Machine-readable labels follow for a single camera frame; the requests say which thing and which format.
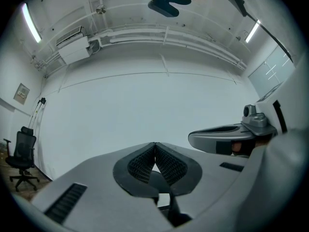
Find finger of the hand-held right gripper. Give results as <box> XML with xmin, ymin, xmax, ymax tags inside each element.
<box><xmin>188</xmin><ymin>127</ymin><xmax>254</xmax><ymax>154</ymax></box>

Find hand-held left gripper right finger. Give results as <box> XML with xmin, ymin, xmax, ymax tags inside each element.
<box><xmin>154</xmin><ymin>141</ymin><xmax>253</xmax><ymax>228</ymax></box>

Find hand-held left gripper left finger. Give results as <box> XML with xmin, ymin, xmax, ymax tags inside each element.
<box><xmin>30</xmin><ymin>141</ymin><xmax>181</xmax><ymax>232</ymax></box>

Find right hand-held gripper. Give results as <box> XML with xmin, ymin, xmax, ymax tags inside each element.
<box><xmin>201</xmin><ymin>54</ymin><xmax>309</xmax><ymax>156</ymax></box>

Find person's right forearm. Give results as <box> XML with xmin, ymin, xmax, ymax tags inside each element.
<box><xmin>253</xmin><ymin>138</ymin><xmax>273</xmax><ymax>147</ymax></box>

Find black office chair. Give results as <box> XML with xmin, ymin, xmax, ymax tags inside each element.
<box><xmin>3</xmin><ymin>126</ymin><xmax>41</xmax><ymax>192</ymax></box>

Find grey sweatshirt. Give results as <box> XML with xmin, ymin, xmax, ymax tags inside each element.
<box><xmin>238</xmin><ymin>128</ymin><xmax>309</xmax><ymax>232</ymax></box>

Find frosted glass door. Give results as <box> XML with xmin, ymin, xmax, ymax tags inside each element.
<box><xmin>248</xmin><ymin>43</ymin><xmax>296</xmax><ymax>99</ymax></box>

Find leaning poles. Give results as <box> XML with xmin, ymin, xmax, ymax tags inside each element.
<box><xmin>28</xmin><ymin>97</ymin><xmax>47</xmax><ymax>132</ymax></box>

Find long ceiling light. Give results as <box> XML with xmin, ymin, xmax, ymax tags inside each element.
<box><xmin>244</xmin><ymin>19</ymin><xmax>262</xmax><ymax>44</ymax></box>
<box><xmin>21</xmin><ymin>2</ymin><xmax>43</xmax><ymax>44</ymax></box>

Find white ceiling pipe run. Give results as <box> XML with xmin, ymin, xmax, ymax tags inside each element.
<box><xmin>85</xmin><ymin>24</ymin><xmax>248</xmax><ymax>71</ymax></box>

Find white air conditioner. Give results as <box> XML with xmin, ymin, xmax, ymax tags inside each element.
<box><xmin>55</xmin><ymin>25</ymin><xmax>93</xmax><ymax>65</ymax></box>

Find black head-worn camera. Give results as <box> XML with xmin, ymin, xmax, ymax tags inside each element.
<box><xmin>147</xmin><ymin>0</ymin><xmax>180</xmax><ymax>18</ymax></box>

